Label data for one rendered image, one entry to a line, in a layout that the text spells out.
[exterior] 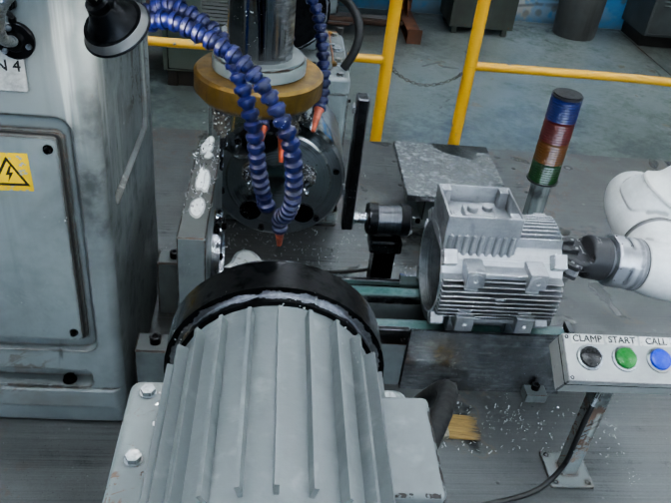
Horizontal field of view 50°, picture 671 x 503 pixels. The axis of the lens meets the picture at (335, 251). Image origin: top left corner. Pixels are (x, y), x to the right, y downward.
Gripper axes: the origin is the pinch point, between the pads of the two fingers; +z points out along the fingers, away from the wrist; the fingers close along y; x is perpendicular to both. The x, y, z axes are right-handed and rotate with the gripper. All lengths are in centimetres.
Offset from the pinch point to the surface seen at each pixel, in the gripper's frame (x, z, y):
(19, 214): -3, 69, 19
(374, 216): 6.0, 17.6, -11.1
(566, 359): 0.4, -4.3, 27.3
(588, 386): 3.1, -8.2, 28.9
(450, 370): 22.8, 1.2, 8.0
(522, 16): 79, -178, -500
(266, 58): -24.2, 42.1, 4.6
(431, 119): 98, -69, -288
